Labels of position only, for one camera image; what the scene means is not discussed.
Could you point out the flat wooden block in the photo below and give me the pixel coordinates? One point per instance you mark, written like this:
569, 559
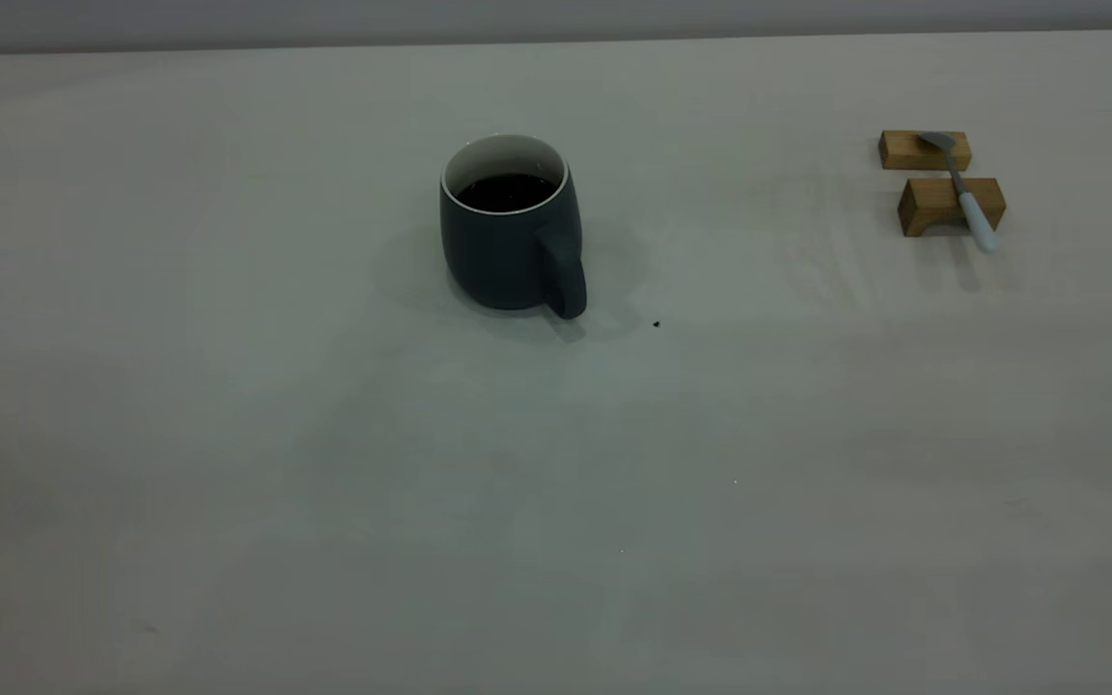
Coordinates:
903, 152

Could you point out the grey ceramic mug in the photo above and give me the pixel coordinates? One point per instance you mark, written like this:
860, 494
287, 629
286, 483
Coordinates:
498, 256

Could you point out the arched wooden block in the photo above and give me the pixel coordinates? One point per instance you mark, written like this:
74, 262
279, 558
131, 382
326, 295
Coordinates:
932, 198

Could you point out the black coffee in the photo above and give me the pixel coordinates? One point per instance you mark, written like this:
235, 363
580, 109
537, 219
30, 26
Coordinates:
508, 191

